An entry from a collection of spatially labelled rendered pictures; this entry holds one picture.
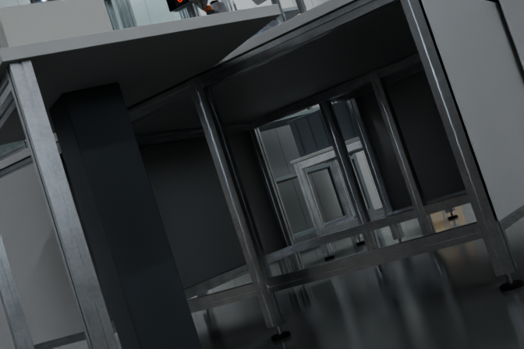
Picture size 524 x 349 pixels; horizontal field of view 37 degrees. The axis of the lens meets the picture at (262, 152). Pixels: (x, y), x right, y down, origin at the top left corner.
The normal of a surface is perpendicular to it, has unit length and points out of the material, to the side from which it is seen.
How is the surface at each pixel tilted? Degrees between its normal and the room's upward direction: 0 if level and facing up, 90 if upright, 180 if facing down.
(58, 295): 90
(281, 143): 90
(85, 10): 90
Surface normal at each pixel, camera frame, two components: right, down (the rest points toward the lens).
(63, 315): -0.53, 0.11
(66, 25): 0.47, -0.22
